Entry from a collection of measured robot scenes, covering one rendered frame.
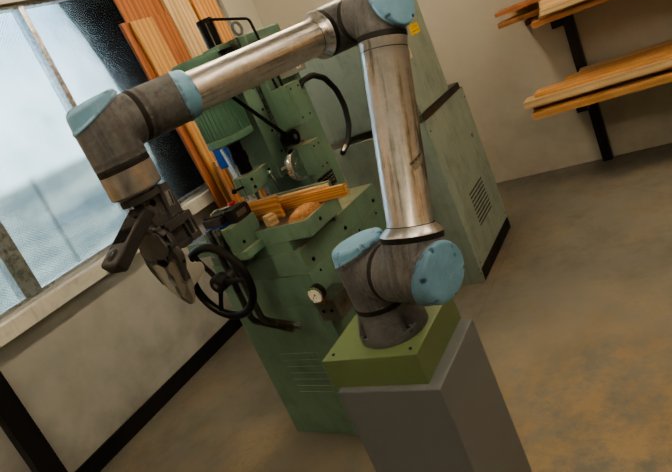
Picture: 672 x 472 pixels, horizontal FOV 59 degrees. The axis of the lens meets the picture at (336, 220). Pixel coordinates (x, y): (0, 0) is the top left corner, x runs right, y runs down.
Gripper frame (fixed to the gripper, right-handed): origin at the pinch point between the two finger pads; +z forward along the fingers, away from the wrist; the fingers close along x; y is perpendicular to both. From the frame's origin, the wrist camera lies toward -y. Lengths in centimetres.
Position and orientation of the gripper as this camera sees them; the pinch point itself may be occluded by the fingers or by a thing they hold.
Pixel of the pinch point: (186, 299)
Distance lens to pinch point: 107.9
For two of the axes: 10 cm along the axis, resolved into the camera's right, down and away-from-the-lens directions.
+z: 4.0, 8.7, 2.8
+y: 4.8, -4.6, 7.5
